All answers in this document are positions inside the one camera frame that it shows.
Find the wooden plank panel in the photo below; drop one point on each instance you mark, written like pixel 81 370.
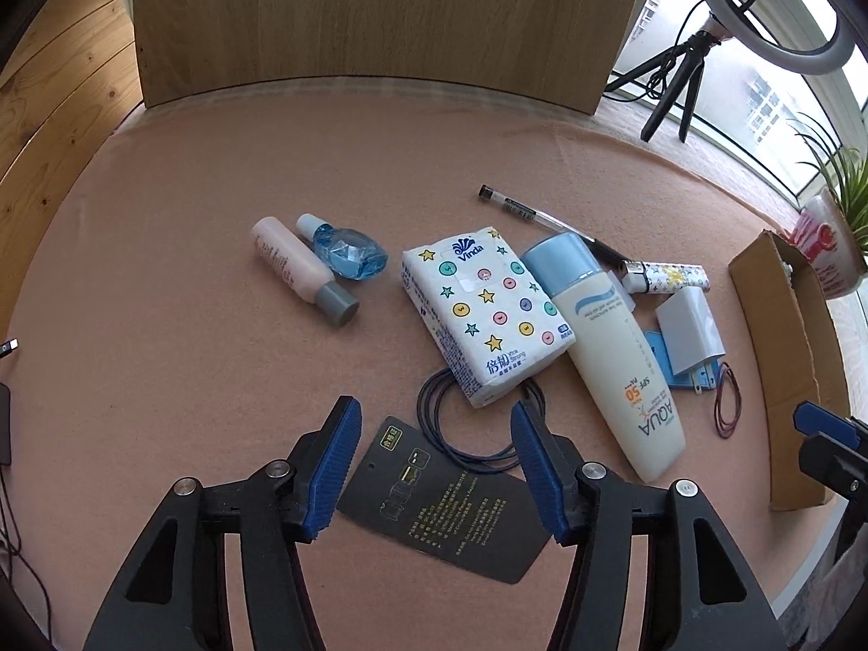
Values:
pixel 66 88

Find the light wooden board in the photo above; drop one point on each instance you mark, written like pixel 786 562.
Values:
pixel 559 51

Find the black tripod stand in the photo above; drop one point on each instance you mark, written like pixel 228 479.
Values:
pixel 676 72

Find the pink bottle grey cap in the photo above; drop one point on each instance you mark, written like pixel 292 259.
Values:
pixel 306 275

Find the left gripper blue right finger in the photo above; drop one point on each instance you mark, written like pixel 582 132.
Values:
pixel 547 471

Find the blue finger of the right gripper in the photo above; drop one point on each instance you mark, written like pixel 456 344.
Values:
pixel 810 419

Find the black printed card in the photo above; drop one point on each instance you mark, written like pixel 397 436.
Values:
pixel 407 491

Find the white USB charger plug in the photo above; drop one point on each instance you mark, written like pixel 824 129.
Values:
pixel 693 344

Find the small blue clear bottle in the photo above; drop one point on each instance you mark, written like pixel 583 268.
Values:
pixel 348 253

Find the white sunscreen bottle blue cap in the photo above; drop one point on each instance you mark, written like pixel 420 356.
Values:
pixel 611 354

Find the patterned white lighter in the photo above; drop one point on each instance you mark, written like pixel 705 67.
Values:
pixel 662 279

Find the white ring light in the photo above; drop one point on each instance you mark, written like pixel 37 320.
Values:
pixel 807 37

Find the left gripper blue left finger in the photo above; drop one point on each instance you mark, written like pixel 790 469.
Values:
pixel 321 462

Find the red white flower pot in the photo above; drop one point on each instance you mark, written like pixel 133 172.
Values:
pixel 824 238

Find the patterned tissue pack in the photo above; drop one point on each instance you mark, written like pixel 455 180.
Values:
pixel 490 318

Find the green spider plant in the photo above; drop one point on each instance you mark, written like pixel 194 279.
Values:
pixel 844 172

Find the black gel pen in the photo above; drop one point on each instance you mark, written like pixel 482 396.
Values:
pixel 599 249

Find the open cardboard box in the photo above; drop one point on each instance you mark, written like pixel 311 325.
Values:
pixel 798 356

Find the blue plastic card holder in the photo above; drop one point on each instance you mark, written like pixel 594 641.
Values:
pixel 661 362

